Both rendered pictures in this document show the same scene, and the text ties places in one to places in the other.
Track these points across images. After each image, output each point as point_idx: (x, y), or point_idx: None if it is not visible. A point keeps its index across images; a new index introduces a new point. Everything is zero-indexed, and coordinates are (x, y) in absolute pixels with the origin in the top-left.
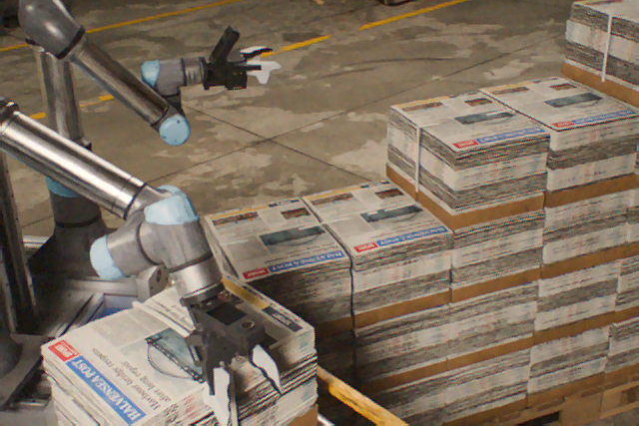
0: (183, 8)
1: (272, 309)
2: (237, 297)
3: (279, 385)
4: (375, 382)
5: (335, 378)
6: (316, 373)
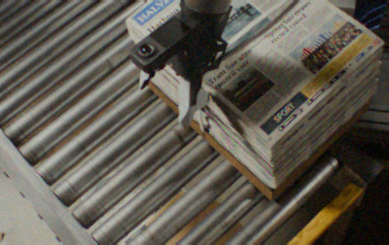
0: None
1: (300, 101)
2: (320, 66)
3: (179, 121)
4: None
5: (335, 214)
6: (270, 173)
